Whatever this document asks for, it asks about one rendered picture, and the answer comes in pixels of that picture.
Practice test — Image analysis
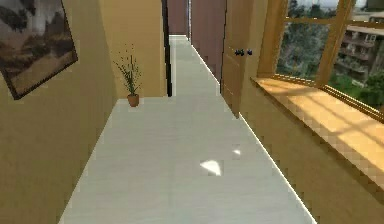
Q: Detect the green house plant in pot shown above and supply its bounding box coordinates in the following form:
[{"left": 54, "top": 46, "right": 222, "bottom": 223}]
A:
[{"left": 113, "top": 44, "right": 144, "bottom": 108}]

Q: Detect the light brown room door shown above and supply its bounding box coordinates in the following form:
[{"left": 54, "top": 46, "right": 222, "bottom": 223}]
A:
[{"left": 219, "top": 0, "right": 262, "bottom": 119}]

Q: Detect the wooden framed window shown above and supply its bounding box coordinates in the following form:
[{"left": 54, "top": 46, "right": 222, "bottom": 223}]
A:
[{"left": 250, "top": 0, "right": 384, "bottom": 192}]

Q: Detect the black door handle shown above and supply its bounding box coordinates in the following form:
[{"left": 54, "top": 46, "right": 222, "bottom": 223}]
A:
[{"left": 234, "top": 48, "right": 254, "bottom": 57}]

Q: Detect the framed landscape wall picture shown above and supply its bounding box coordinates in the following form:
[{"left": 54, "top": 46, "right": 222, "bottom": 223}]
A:
[{"left": 0, "top": 0, "right": 79, "bottom": 101}]

